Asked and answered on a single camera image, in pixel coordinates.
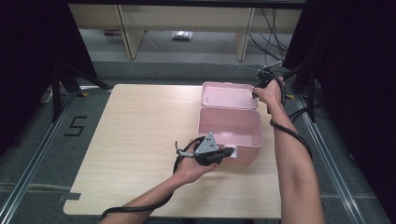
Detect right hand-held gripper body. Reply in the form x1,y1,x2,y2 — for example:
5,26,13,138
255,61,284,89

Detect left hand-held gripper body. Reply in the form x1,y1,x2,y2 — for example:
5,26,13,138
175,132,226,167

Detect pink storage box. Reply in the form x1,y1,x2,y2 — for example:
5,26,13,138
197,81,265,166

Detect person's right hand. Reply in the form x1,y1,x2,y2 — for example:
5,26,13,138
253,77,286,106

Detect person's left hand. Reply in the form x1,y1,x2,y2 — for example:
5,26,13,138
172,143,218,185

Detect black metal stand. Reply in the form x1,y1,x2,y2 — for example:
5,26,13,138
50,63,111,122
279,63,317,123

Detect silver plastic packet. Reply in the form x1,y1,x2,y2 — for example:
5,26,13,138
172,30,194,41

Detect black curtain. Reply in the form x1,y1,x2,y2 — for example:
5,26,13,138
281,0,396,216
0,0,97,157

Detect beige wooden desk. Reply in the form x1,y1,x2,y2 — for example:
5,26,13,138
68,3,303,62

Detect black tape strip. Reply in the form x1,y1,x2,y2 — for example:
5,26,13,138
59,192,82,202

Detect thin white cable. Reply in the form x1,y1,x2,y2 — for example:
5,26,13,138
237,63,265,74

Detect bundle of black cables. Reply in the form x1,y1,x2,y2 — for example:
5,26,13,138
248,8,289,68

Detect black floor cable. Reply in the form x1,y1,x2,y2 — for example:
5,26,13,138
288,105,312,125

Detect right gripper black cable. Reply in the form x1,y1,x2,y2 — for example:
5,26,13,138
269,72,313,161

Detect aluminium floor rail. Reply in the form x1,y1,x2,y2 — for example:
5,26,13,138
295,94,370,224
0,91,78,224

